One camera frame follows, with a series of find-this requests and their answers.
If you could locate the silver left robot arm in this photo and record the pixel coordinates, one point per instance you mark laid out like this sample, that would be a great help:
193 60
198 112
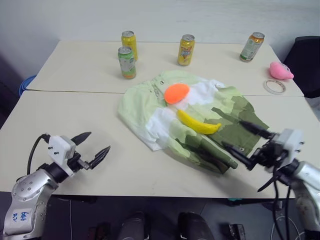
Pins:
27 190

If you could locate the orange plush disc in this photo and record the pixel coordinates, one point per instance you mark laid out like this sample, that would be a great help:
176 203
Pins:
176 93

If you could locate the plain yellow drink can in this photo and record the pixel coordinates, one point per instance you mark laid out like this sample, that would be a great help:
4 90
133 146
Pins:
131 42

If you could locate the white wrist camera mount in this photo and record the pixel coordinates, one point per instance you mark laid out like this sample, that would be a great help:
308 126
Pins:
291 143
60 150

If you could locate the black chair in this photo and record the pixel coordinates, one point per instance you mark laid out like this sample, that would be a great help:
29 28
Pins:
305 60

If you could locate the dark rounded shape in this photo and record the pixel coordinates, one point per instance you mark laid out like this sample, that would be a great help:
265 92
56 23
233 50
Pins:
193 227
132 227

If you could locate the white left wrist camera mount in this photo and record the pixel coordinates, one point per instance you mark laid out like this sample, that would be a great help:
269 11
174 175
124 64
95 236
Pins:
60 150

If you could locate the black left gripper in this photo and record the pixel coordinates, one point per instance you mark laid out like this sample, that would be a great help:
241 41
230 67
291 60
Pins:
76 162

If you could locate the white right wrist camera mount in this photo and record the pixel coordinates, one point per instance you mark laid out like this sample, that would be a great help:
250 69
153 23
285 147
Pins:
291 143

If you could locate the yellow can with printed label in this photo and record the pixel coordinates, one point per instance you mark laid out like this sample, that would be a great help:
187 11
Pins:
186 52

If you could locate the pink plush toy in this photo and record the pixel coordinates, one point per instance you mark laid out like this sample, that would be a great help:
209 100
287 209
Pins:
278 71

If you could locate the blue plastic bin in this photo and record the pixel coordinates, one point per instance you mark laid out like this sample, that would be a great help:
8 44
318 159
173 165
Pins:
25 85

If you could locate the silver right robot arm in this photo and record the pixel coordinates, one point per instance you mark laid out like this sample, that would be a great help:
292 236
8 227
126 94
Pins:
306 182

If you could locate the clear tape roll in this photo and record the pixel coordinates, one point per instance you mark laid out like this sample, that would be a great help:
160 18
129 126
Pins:
267 87

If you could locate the green and white drink can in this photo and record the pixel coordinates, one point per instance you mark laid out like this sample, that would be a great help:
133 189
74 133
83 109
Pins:
127 65

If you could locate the yellow plush banana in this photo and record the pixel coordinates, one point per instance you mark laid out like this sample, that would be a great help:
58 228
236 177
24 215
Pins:
197 125

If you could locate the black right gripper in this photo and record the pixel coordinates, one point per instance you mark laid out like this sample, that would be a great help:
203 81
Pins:
271 155

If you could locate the green and white zip jacket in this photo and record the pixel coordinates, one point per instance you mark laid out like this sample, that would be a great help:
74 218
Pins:
140 107

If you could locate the green and orange drink can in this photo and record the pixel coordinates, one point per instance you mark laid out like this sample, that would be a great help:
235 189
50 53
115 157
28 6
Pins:
251 48

